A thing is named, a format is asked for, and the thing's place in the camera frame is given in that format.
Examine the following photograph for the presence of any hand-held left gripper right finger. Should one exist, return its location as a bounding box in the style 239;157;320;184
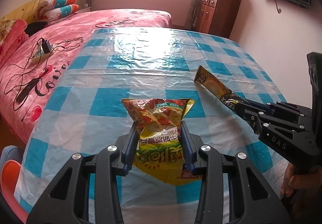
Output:
180;121;292;224

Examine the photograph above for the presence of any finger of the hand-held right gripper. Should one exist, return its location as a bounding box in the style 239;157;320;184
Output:
244;99;314;134
238;104;316;161

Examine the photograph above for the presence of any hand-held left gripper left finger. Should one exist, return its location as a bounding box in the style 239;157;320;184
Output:
26;123;139;224

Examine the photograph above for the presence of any yellow chip bag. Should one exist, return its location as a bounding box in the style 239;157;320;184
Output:
122;98;203;186

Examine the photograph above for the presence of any gold coffee sachet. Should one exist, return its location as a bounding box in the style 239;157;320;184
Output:
194;65;248;115

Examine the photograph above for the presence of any person's right hand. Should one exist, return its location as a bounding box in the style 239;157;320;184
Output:
280;164;309;198

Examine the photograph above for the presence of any blue checkered plastic tablecloth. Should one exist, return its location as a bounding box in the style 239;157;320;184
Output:
14;28;288;224

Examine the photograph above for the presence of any brown wooden cabinet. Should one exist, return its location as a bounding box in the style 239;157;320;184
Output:
195;0;243;36

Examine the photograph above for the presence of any white power strip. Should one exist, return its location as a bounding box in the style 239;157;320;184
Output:
31;45;55;64

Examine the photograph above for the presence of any pink bed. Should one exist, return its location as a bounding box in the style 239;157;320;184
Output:
0;9;173;139

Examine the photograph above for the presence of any black clothing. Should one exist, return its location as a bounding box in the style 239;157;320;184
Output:
25;21;48;36

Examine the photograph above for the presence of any folded red pink blanket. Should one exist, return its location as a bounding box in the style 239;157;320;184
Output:
0;20;29;50

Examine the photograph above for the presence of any floral yellow pillow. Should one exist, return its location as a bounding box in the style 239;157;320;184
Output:
0;19;13;36

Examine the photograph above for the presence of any yellow headboard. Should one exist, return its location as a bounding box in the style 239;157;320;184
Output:
0;0;61;26

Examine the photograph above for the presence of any thin black cable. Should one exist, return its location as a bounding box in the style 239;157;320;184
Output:
5;36;85;111

